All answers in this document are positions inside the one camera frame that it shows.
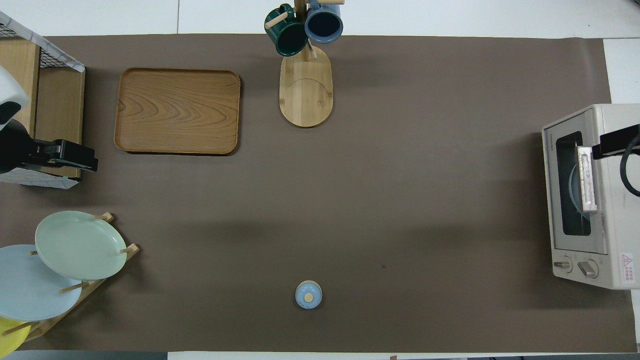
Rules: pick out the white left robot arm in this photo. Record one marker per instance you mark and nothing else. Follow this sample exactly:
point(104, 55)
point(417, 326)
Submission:
point(10, 85)

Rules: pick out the brown table mat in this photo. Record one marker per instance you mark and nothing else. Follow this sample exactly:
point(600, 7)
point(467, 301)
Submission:
point(400, 200)

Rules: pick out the blue mug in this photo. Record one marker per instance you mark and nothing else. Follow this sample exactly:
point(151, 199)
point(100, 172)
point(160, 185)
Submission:
point(324, 24)

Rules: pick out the cream toaster oven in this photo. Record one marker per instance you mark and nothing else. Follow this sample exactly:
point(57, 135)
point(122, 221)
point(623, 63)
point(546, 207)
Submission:
point(620, 225)

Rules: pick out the dark green mug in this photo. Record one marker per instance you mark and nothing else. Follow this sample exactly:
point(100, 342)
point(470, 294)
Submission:
point(287, 37)

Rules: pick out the red warning sticker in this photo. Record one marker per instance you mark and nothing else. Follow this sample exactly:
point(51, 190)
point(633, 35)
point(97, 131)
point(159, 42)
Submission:
point(628, 268)

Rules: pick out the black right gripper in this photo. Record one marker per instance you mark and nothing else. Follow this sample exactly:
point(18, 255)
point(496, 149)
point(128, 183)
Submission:
point(622, 139)

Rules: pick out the light blue plate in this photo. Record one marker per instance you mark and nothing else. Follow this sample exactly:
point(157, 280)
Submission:
point(575, 190)
point(30, 295)

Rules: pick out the wooden two-tier shelf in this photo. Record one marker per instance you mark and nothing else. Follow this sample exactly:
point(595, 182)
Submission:
point(60, 105)

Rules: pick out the silver oven knob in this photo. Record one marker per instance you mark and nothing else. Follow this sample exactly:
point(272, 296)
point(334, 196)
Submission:
point(562, 265)
point(588, 269)

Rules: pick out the yellow plate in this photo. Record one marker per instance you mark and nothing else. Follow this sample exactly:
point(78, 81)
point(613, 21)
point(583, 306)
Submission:
point(10, 340)

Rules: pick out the wooden mug tree stand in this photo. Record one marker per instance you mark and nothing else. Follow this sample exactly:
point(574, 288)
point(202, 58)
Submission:
point(306, 95)

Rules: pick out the light green plate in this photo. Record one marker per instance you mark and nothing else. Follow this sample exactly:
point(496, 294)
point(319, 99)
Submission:
point(80, 245)

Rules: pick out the wooden serving tray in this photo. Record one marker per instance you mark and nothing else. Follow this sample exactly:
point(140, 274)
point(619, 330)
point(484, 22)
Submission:
point(177, 110)

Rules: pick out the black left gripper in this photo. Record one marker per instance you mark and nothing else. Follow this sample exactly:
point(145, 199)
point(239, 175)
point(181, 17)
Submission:
point(60, 150)

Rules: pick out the wooden plate rack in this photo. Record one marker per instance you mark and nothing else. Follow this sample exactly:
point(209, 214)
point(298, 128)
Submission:
point(75, 300)

